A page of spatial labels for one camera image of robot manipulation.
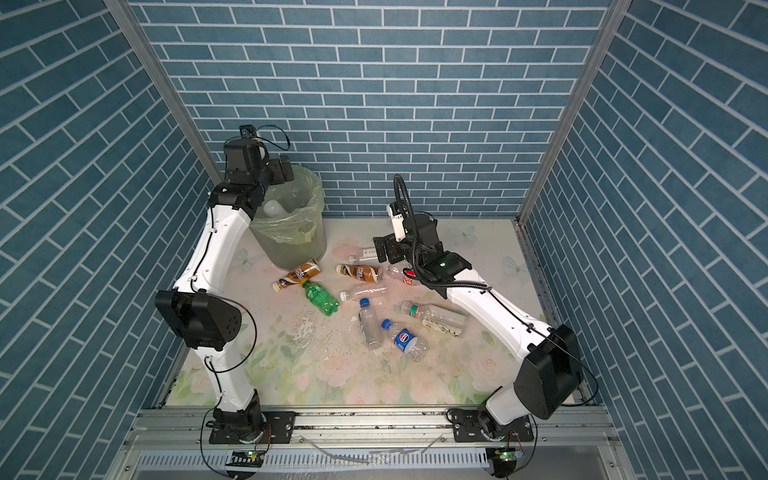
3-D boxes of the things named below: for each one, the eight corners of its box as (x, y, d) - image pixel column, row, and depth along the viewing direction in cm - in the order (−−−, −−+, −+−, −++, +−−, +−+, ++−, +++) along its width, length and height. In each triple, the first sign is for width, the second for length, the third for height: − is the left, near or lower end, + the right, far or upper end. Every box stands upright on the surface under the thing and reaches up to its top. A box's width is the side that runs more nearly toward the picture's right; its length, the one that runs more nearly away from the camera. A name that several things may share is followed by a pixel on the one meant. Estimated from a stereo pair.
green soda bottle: (300, 293, 100) (296, 285, 97) (311, 283, 103) (308, 276, 99) (328, 319, 94) (326, 312, 91) (340, 308, 97) (338, 301, 93)
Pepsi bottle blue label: (376, 336, 91) (375, 329, 87) (386, 322, 94) (385, 315, 90) (419, 365, 85) (420, 359, 81) (428, 350, 88) (430, 343, 84)
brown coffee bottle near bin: (278, 296, 99) (273, 288, 95) (274, 287, 102) (269, 278, 98) (323, 276, 105) (320, 267, 101) (318, 267, 107) (315, 258, 103)
